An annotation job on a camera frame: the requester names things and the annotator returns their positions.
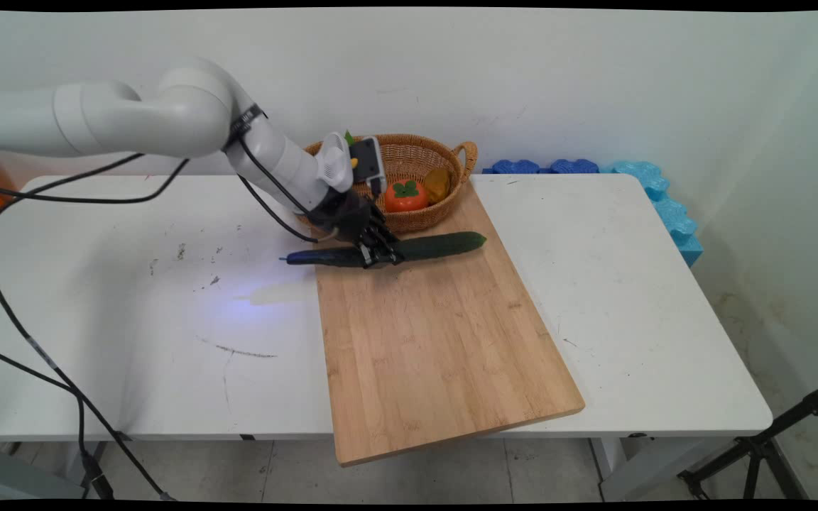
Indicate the woven wicker basket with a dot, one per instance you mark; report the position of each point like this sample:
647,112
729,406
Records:
409,152

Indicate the orange toy persimmon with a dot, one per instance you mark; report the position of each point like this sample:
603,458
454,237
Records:
406,200

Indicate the brownish yellow toy fruit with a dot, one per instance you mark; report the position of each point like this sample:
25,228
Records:
437,184

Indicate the yellow toy peach with leaf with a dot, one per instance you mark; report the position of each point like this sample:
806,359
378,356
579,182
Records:
348,138

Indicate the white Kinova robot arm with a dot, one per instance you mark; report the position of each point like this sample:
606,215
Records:
167,113

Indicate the black tripod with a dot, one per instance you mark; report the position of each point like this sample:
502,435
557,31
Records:
764,443

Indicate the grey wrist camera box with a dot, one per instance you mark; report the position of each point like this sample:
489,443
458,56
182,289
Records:
368,165

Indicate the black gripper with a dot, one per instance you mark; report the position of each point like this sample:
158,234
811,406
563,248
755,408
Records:
344,214

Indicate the dark green cucumber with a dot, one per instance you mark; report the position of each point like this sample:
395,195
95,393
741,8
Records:
444,245

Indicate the white table leg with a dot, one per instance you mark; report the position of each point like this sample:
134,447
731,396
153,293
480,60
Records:
629,468

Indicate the bamboo cutting board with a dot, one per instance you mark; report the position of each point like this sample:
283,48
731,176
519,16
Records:
437,341

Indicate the light blue foam mat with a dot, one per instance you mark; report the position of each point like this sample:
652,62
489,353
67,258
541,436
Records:
664,206

